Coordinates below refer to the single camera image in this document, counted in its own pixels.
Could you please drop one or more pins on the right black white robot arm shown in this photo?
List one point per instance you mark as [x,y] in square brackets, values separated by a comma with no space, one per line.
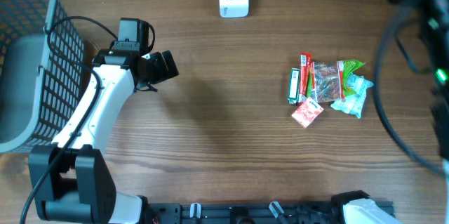
[433,20]

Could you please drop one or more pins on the grey plastic mesh basket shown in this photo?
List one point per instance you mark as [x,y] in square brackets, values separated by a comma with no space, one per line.
[39,91]

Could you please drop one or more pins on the long red stick sachet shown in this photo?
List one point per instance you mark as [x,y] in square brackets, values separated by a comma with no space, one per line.
[305,59]

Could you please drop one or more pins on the red snack sachet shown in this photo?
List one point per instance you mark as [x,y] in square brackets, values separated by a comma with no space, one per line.
[307,112]

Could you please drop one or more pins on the green gummy candy bag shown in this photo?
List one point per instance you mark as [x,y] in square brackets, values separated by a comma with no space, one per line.
[329,81]

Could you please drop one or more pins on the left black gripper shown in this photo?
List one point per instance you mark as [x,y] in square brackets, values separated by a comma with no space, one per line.
[163,73]

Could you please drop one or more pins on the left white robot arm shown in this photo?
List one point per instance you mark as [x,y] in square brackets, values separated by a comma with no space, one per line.
[70,179]

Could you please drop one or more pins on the teal tissue pack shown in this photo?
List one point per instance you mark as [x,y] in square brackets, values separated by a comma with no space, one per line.
[353,104]

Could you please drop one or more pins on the green white gum pack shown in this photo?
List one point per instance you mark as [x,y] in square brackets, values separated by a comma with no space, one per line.
[293,90]

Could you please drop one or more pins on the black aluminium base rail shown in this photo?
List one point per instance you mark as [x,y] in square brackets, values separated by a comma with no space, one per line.
[340,209]

